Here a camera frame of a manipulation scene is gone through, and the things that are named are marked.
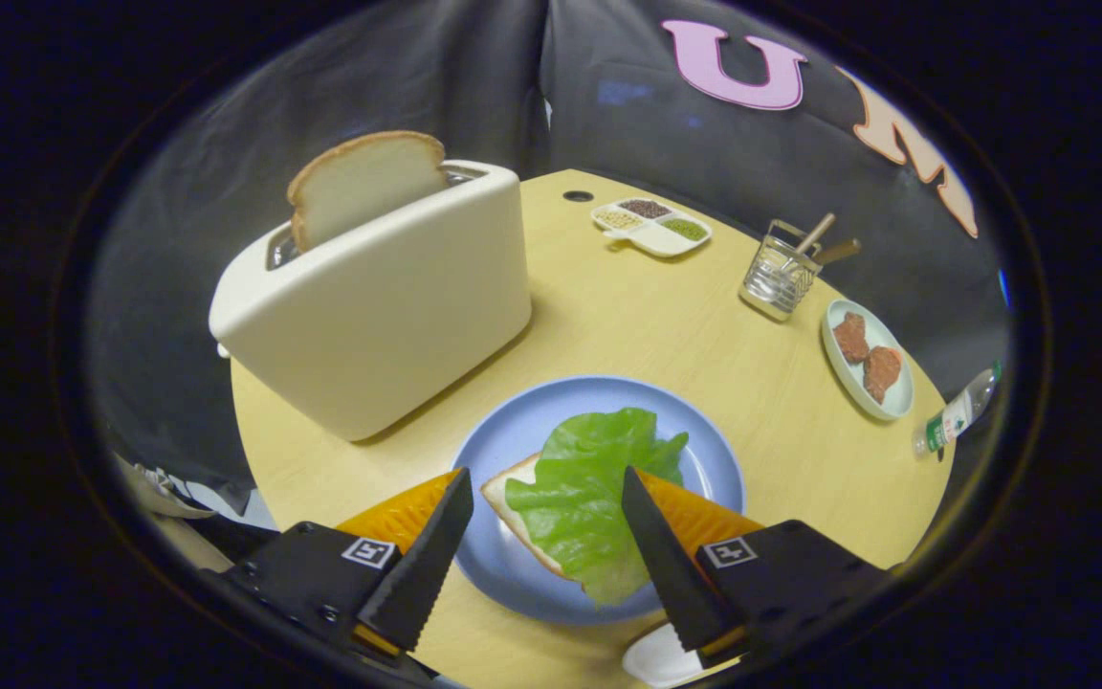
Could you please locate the white toaster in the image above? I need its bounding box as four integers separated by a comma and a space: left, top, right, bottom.
209, 160, 533, 442

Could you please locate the bread slice under ham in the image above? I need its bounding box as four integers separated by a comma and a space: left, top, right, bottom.
481, 453, 590, 585

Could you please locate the clear water bottle green label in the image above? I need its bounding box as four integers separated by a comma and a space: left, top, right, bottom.
913, 362, 1003, 458

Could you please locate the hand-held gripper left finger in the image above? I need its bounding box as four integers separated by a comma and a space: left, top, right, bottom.
221, 467, 475, 671

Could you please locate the green lettuce leaf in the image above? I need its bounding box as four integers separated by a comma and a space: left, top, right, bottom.
505, 408, 690, 608

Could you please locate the white plate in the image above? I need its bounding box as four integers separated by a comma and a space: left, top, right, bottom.
622, 622, 734, 688

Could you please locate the blue plate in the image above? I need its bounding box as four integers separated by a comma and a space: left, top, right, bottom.
452, 375, 746, 627

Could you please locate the plain bread slice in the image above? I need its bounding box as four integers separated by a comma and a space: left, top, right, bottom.
287, 131, 450, 254

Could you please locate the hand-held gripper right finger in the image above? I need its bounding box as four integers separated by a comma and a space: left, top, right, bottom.
620, 465, 896, 671

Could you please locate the brown meat patty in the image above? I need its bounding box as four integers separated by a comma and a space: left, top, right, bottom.
863, 345, 903, 405
833, 312, 870, 365

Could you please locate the pale green plate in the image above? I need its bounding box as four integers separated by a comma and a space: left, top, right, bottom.
821, 299, 915, 422

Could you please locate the wooden utensil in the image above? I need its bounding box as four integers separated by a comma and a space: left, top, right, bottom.
781, 212, 837, 274
809, 238, 863, 269

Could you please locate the metal wire utensil holder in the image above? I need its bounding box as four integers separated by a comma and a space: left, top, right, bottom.
739, 219, 825, 322

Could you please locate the white divided condiment dish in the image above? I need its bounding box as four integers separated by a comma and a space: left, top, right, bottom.
591, 197, 713, 259

